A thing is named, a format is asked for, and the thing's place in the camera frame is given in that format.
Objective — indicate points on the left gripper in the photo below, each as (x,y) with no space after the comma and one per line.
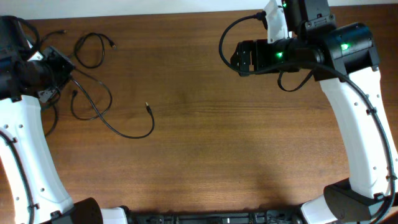
(63,71)

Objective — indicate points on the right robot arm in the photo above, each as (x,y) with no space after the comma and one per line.
(344,61)

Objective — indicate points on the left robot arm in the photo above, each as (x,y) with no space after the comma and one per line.
(26,83)

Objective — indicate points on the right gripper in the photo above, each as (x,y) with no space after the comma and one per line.
(257,50)

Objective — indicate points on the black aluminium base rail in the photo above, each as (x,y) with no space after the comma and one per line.
(217,217)

